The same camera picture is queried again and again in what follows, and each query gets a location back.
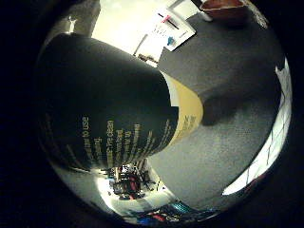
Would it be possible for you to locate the dark grey table mat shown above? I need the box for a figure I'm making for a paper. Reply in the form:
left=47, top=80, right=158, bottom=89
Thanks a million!
left=146, top=12, right=286, bottom=210

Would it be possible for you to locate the white printed paper sheet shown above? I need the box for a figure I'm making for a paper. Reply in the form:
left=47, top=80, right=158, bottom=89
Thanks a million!
left=134, top=8, right=197, bottom=63

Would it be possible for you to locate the teal plastic crate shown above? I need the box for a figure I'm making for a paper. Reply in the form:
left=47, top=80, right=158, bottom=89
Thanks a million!
left=169, top=201, right=193, bottom=215

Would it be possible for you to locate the black and tan spray bottle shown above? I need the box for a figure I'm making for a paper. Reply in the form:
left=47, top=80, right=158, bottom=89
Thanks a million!
left=36, top=32, right=203, bottom=172

